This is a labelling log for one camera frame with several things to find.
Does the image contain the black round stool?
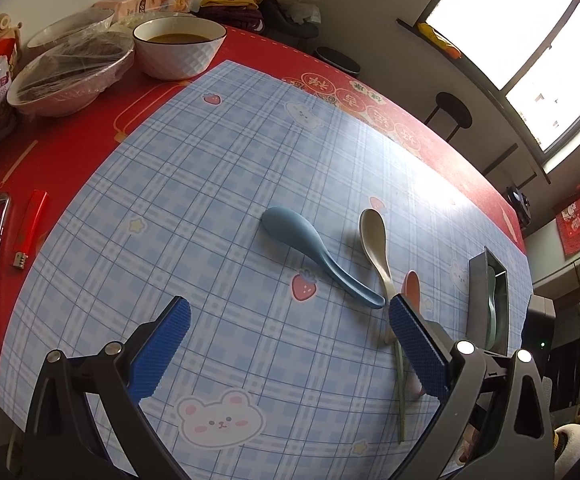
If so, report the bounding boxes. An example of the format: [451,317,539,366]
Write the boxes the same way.
[424,92,472,143]
[315,46,361,78]

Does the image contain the white textured bowl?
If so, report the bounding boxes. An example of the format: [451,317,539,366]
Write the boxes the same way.
[133,16,228,81]

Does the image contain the beige bottle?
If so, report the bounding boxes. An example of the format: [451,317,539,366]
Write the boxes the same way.
[0,12,23,53]

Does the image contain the red lighter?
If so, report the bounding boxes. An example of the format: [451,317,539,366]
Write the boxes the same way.
[12,190,49,270]

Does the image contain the green chopstick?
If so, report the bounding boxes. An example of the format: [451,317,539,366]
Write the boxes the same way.
[392,337,408,445]

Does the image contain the dark wooden chair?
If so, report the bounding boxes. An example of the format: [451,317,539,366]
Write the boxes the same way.
[482,142,551,186]

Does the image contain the rectangular metal container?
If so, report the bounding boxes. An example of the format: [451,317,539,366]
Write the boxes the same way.
[468,247,509,356]

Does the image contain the pink spoon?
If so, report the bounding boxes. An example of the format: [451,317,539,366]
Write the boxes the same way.
[401,270,427,397]

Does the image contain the blue plaid table mat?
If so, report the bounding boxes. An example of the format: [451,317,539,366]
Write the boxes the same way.
[0,60,533,478]

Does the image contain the pile of clothes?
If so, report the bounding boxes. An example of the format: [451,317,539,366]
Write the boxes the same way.
[192,0,321,41]

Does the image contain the blue spoon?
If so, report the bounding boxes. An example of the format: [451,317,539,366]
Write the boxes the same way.
[261,206,387,309]

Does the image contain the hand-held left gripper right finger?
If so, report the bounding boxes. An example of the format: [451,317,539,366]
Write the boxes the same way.
[388,294,556,480]

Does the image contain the beige spoon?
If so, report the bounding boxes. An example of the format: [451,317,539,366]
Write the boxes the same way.
[359,208,398,345]

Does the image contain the red printed tablecloth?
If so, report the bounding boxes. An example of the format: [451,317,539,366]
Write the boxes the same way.
[0,25,528,411]

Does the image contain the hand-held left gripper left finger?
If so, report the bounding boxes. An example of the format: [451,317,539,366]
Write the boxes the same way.
[22,296,192,480]

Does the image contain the pink tissue packet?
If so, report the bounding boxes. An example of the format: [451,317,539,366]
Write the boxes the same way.
[92,0,195,16]

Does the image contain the window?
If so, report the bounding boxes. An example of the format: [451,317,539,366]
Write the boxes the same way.
[422,0,580,153]

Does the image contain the plastic-wrapped white bowl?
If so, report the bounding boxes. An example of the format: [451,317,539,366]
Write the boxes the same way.
[26,8,118,51]

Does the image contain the orange object on windowsill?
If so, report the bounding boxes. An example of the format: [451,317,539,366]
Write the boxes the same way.
[417,22,463,58]

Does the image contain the plastic-wrapped pink bowl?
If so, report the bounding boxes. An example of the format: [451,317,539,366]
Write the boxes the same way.
[7,40,135,117]

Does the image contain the green spoon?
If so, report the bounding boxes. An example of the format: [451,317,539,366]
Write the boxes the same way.
[485,267,503,351]

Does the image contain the small black device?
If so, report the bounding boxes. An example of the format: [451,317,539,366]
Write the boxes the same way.
[506,186,532,221]

